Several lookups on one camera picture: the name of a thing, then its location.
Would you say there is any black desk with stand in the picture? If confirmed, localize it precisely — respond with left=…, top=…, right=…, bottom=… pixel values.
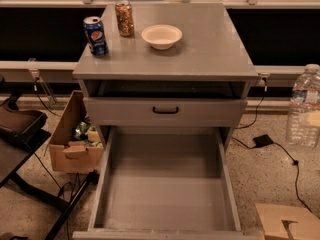
left=0, top=73, right=100, bottom=240

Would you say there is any cardboard piece on floor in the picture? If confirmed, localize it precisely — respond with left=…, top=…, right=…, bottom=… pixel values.
left=256, top=203, right=320, bottom=240

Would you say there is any closed grey drawer black handle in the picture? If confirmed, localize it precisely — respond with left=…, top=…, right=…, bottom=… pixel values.
left=84, top=97, right=247, bottom=127

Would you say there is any white paper bowl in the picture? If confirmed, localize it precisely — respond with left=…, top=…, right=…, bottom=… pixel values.
left=142, top=25, right=183, bottom=50

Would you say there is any blue pepsi can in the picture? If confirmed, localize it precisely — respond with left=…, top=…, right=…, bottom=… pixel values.
left=83, top=16, right=109, bottom=56

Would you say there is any black cable on left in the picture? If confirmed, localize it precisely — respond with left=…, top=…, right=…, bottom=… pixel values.
left=32, top=76, right=62, bottom=117

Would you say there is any grey drawer cabinet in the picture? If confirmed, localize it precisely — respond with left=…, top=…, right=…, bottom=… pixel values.
left=73, top=2, right=257, bottom=142

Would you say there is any open grey bottom drawer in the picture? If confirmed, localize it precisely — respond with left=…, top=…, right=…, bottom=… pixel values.
left=73, top=127, right=257, bottom=240

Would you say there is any gold patterned can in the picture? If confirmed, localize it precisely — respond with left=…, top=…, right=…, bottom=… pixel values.
left=115, top=0, right=134, bottom=37

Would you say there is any clear plastic water bottle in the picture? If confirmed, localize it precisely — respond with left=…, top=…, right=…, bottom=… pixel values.
left=286, top=64, right=320, bottom=148

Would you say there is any cardboard box with items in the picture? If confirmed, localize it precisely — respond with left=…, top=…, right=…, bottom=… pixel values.
left=49, top=91, right=103, bottom=174

